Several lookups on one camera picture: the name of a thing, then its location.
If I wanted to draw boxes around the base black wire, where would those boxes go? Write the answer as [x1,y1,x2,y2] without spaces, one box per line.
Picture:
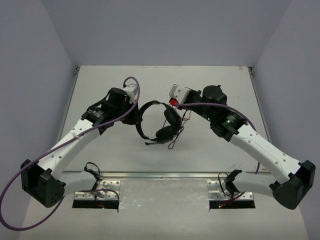
[216,171,230,193]
[83,162,103,186]

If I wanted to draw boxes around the right base black wire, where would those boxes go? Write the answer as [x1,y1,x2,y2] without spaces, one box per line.
[216,171,230,193]

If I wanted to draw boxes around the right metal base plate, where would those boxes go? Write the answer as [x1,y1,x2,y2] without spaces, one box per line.
[207,178,254,202]

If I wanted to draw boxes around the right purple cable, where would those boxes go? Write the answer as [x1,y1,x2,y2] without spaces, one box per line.
[177,102,261,201]

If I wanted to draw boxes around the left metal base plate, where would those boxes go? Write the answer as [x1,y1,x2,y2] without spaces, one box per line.
[73,178,121,201]

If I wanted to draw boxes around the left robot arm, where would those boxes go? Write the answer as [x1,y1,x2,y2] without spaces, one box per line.
[21,84,139,208]

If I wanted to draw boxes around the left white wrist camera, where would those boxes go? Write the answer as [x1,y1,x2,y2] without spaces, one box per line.
[123,83,138,103]

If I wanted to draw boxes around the black headphones with cable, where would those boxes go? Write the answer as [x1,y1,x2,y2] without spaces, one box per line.
[135,100,191,150]

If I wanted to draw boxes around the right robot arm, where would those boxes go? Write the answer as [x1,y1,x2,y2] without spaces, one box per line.
[180,85,316,210]

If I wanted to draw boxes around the aluminium table front rail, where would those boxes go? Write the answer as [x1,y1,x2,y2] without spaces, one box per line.
[62,170,273,180]

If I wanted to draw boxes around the metal base plate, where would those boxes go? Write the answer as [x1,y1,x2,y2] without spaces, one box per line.
[207,178,254,202]
[73,178,121,201]

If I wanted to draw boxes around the left base black wire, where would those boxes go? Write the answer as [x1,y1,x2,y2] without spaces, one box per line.
[83,162,103,186]

